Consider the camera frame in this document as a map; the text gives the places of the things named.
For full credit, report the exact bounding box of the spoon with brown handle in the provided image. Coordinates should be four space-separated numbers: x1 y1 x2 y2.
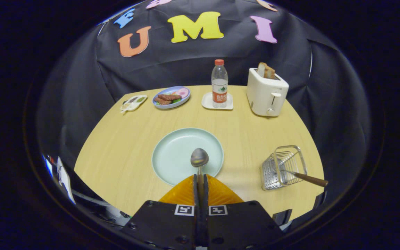
190 148 209 209

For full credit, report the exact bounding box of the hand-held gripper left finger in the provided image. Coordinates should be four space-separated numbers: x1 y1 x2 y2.
121 174 202 250

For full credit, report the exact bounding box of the white square coaster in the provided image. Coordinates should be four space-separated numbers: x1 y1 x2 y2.
201 92 234 111

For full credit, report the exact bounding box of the white divided sauce dish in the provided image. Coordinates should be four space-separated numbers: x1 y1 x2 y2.
120 95 148 114

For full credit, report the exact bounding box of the light green plate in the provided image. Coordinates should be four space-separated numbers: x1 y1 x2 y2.
151 127 224 186

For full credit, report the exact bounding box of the clear water bottle red cap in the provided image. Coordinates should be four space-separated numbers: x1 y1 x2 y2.
211 59 228 108

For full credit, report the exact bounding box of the metal wire basket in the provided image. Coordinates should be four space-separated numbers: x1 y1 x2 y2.
261 145 308 191

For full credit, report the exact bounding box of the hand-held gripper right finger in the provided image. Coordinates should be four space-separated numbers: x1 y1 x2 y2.
203 174 285 250

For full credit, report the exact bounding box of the blue patterned plate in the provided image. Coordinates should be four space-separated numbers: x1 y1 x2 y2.
152 86 191 110

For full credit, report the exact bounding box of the white toaster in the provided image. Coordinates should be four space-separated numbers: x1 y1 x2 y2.
246 67 290 117

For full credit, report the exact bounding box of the fork with brown handle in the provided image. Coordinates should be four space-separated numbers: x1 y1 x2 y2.
281 169 329 188

